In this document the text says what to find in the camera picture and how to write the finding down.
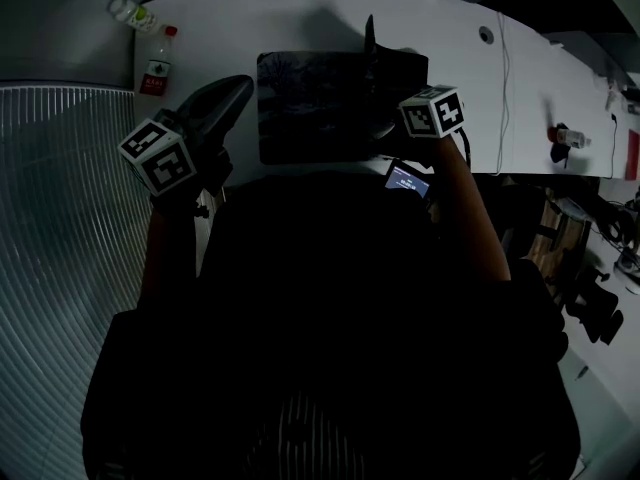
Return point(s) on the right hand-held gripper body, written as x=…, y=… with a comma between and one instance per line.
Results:
x=425, y=118

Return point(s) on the person's black shirt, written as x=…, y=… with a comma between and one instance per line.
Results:
x=325, y=293

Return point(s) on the anime printed desk mat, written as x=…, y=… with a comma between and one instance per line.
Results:
x=310, y=113

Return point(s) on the person's right forearm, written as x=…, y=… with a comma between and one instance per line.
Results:
x=470, y=218

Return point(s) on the small display screen device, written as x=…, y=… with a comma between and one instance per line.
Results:
x=407, y=180

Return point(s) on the person's left forearm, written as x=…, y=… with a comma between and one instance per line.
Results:
x=167, y=253

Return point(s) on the red flat box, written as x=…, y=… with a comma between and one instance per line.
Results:
x=633, y=155

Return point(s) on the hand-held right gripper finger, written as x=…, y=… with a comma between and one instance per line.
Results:
x=371, y=43
x=387, y=132

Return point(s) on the black office chair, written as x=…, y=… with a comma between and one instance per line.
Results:
x=595, y=313

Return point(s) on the dark pen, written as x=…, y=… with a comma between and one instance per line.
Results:
x=581, y=373

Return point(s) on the black cloth pouch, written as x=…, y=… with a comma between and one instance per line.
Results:
x=559, y=154

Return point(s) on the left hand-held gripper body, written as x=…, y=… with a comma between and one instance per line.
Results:
x=157, y=160

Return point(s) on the white bottle green label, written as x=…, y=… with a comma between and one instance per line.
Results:
x=134, y=14

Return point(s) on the striped black white garment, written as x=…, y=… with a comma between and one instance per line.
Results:
x=317, y=438

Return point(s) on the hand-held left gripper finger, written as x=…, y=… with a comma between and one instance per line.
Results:
x=215, y=99
x=225, y=125

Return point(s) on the clear bottle red cap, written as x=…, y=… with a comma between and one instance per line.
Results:
x=156, y=75
x=570, y=137

